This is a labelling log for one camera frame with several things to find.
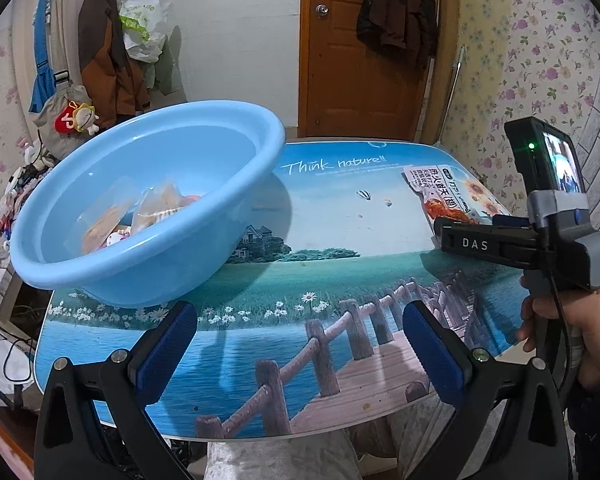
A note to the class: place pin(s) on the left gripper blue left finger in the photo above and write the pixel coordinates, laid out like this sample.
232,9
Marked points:
156,355

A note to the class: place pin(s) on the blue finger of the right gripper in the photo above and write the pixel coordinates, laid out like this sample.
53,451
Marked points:
509,247
510,222

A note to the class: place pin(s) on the white green plastic bag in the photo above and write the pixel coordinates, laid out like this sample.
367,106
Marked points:
146,26

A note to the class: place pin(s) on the cotton swab bag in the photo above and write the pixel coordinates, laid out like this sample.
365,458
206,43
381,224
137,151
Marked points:
158,203

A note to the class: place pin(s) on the beige wardrobe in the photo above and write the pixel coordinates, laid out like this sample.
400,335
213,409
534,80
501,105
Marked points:
61,34

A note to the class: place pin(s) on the brown orange hanging jacket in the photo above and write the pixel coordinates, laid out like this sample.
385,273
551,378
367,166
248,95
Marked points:
112,79

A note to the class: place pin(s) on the crayfish snack packet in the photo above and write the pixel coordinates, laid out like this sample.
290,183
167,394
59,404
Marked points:
446,192

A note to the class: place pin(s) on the cluttered side shelf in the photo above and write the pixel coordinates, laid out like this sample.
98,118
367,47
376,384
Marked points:
22,307

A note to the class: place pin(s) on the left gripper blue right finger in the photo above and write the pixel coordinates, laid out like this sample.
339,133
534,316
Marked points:
442,354

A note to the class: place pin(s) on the blue hanging strap bag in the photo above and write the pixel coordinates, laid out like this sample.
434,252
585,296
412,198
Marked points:
44,85

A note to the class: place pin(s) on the person right hand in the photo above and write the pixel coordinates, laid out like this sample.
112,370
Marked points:
582,311

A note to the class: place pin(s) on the brown wooden door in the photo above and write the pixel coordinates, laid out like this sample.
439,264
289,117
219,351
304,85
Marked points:
346,89

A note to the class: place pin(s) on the green hanging garment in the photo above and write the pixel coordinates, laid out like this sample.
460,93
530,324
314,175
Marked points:
162,76

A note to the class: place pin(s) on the light blue plastic basin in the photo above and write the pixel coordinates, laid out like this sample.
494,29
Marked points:
221,151

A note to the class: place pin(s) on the dark brown hanging coat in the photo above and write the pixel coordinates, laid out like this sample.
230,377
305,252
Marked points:
404,30

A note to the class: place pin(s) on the Hello Kitty figurine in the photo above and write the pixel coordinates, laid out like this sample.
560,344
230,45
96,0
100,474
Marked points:
117,235

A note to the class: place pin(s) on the clear toothpick box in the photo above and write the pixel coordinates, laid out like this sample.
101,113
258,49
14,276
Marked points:
101,217

